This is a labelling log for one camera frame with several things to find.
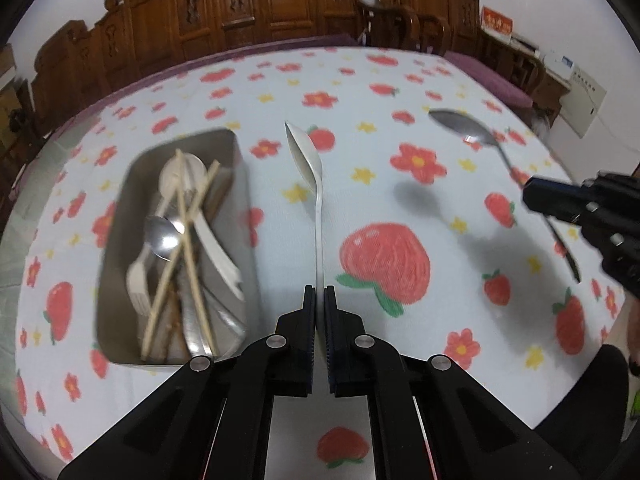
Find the stainless steel spoon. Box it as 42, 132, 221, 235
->
144, 216, 182, 261
428, 108, 583, 284

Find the white plastic fork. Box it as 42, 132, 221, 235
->
126, 244, 152, 316

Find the small white plastic spoon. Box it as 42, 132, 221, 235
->
283, 120, 327, 291

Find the dark brown wooden chopstick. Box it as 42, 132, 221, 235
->
150, 281, 191, 365

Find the white plastic soup spoon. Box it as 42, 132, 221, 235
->
160, 154, 244, 301

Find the white electrical box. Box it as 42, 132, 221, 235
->
560, 65, 606, 138

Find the purple seat cushion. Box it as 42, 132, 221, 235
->
444, 51, 534, 108

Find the strawberry flower print tablecloth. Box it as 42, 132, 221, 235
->
6, 49, 624, 467

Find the red sign card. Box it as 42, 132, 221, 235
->
480, 6, 513, 36

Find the grey metal rectangular tray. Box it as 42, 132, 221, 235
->
94, 129, 260, 366

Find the carved wooden bench right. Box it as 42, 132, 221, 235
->
376, 0, 544, 96

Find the carved wooden bench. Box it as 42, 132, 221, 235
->
32, 0, 358, 132
376, 0, 544, 96

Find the carved wooden bench left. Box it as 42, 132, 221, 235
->
32, 0, 358, 132

